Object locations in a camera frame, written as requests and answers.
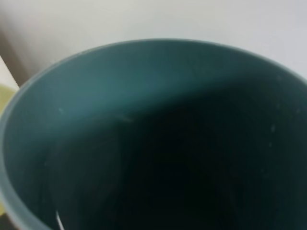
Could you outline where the teal blue plastic cup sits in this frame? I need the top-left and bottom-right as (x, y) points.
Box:
(0, 39), (307, 230)

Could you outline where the pale yellow plastic cup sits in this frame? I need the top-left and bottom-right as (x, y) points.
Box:
(0, 84), (19, 216)

